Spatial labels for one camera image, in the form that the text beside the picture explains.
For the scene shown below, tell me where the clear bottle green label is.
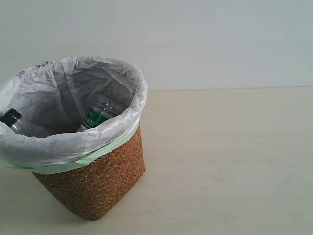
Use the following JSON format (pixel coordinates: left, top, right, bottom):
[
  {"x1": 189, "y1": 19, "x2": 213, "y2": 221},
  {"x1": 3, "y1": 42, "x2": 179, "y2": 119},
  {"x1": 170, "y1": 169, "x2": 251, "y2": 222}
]
[{"x1": 77, "y1": 95, "x2": 127, "y2": 132}]

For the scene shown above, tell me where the clear bottle red label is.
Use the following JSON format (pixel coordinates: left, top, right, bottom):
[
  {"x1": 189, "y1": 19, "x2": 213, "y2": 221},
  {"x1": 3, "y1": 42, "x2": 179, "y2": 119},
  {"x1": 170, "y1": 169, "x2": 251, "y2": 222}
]
[{"x1": 0, "y1": 108, "x2": 51, "y2": 138}]

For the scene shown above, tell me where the brown woven wicker basket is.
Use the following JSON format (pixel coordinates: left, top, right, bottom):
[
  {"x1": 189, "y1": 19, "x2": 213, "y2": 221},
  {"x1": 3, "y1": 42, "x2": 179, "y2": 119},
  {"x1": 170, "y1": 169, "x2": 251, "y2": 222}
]
[{"x1": 33, "y1": 129, "x2": 146, "y2": 221}]

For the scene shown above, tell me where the white plastic bin liner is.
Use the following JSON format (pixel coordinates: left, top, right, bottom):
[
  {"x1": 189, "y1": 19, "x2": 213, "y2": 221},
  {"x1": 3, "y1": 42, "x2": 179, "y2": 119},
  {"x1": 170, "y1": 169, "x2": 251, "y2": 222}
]
[{"x1": 0, "y1": 55, "x2": 148, "y2": 174}]

